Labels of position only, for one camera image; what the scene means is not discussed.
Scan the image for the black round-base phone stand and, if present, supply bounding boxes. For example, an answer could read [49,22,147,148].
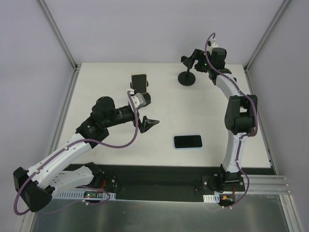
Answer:
[142,92,151,106]

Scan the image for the black phone cream case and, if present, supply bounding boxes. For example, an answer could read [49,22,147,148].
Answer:
[130,73,148,94]

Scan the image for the black phone blue case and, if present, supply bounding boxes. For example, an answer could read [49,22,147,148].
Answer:
[173,135,203,149]

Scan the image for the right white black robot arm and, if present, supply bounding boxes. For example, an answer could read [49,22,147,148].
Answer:
[181,48,257,193]

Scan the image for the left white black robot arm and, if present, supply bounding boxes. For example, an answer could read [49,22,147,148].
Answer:
[13,91,159,216]

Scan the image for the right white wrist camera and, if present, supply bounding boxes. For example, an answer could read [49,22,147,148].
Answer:
[207,41,218,54]

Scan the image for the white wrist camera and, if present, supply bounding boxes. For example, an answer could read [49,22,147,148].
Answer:
[207,41,218,54]
[127,89,147,110]

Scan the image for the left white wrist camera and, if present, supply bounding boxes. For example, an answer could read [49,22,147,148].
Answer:
[127,89,147,110]

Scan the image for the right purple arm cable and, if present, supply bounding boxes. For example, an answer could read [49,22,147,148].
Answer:
[204,33,259,206]

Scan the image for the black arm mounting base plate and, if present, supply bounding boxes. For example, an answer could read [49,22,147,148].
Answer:
[74,164,276,201]

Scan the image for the right aluminium frame post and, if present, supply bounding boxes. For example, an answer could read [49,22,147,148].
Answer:
[244,0,293,73]

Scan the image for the aluminium frame post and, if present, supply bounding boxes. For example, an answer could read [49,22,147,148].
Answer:
[244,0,293,73]
[36,0,78,71]

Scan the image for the left white slotted cable duct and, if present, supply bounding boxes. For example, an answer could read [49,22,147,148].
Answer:
[53,189,116,201]

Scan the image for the white slotted cable duct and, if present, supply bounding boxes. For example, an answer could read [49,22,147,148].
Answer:
[203,194,220,203]
[53,189,116,201]

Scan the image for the right white slotted cable duct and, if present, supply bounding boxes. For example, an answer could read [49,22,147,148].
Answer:
[203,194,220,203]

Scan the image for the aluminium extrusion rail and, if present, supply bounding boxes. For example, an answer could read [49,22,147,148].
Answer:
[248,175,292,195]

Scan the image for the left aluminium frame post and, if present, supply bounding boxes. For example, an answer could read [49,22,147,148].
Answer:
[36,0,78,71]

